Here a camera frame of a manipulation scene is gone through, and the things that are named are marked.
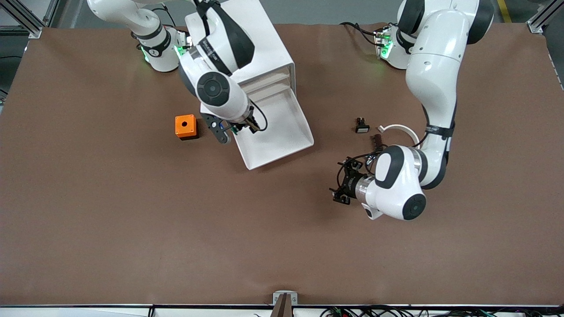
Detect white plastic drawer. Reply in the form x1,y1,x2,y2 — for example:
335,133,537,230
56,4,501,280
245,77,292,95
231,86,315,171
238,67,292,86

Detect white drawer cabinet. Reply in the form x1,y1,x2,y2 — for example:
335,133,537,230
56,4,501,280
185,0,296,95

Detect brown table mat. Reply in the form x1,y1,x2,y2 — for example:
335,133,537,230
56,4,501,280
0,22,564,306

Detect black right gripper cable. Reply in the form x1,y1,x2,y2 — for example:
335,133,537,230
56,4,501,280
250,101,268,132

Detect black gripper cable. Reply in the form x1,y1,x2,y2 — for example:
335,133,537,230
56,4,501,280
337,150,384,177
250,101,268,132

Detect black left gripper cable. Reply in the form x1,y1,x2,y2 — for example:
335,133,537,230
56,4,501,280
337,150,384,177

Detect orange button enclosure box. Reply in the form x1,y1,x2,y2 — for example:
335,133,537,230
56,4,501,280
175,114,199,140

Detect white half-ring pipe clamp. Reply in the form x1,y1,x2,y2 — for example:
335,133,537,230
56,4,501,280
378,125,420,148

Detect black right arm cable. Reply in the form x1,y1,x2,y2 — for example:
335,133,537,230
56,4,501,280
194,0,212,42

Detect grey metal bracket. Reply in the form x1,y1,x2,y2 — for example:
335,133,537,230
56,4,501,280
273,291,298,306

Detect tangled black cables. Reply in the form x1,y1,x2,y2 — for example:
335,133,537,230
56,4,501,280
319,305,564,317

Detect brown post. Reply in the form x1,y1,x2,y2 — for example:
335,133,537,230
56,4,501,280
270,294,293,317

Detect black left base cable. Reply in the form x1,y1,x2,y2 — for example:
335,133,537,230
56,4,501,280
339,21,379,44

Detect aluminium frame profile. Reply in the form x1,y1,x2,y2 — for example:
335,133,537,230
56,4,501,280
527,0,564,33
0,0,67,38

